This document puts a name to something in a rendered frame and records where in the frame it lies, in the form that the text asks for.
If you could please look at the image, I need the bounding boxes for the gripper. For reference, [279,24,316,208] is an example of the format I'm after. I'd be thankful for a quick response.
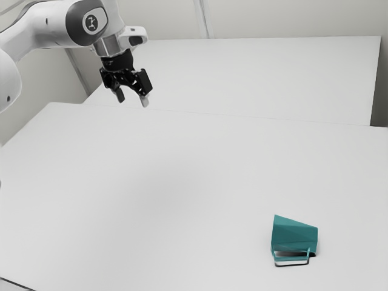
[99,50,153,108]

